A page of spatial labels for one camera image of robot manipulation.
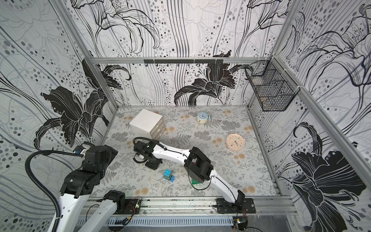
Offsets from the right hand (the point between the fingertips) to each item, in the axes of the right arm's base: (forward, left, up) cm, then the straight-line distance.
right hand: (158, 161), depth 89 cm
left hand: (-5, +18, +20) cm, 28 cm away
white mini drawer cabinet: (+19, +7, +13) cm, 25 cm away
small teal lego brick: (-10, -9, +9) cm, 16 cm away
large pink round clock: (+13, -50, +2) cm, 52 cm away
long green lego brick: (-12, -23, +1) cm, 26 cm away
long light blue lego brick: (-11, -10, +2) cm, 15 cm away
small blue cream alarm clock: (+33, -30, +3) cm, 45 cm away
